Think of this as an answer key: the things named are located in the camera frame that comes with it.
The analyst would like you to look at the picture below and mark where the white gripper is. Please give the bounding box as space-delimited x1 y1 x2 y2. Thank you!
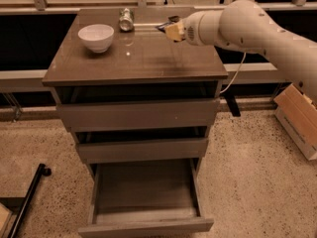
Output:
164 11 214 46

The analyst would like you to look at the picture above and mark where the blue rxbar blueberry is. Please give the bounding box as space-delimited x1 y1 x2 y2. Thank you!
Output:
156 22 172 32

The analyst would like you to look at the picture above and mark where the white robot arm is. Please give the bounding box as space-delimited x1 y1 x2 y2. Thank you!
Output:
160 0 317 101

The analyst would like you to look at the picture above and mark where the grey drawer cabinet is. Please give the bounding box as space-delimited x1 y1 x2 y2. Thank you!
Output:
42 6 229 238

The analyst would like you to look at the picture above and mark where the top drawer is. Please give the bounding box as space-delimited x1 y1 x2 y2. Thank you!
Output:
57 81 219 132

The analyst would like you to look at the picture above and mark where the drawer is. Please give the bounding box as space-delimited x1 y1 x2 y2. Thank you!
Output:
57 81 219 132
76 126 208 164
78 159 213 238

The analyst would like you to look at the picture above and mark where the middle drawer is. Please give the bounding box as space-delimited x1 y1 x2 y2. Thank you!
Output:
76 126 208 164

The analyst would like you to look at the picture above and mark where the bottom drawer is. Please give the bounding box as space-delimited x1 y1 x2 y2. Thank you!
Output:
78 159 213 238

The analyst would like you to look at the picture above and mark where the dark snack packet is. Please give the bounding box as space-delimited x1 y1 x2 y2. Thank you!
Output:
168 16 180 23

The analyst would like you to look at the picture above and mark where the silver can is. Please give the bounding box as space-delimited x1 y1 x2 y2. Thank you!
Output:
119 8 134 32

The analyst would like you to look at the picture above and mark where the white ceramic bowl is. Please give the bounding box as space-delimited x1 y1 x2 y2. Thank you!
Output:
78 24 114 54

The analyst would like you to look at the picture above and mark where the cardboard box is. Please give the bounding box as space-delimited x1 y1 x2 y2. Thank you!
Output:
274 84 317 148

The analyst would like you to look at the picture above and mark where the white wooden crate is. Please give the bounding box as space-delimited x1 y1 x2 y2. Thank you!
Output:
275 108 317 161

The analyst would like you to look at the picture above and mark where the black metal bar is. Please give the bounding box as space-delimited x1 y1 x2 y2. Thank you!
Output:
7 164 52 238

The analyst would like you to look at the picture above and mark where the white cable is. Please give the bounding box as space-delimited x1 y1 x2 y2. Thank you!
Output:
219 51 248 95

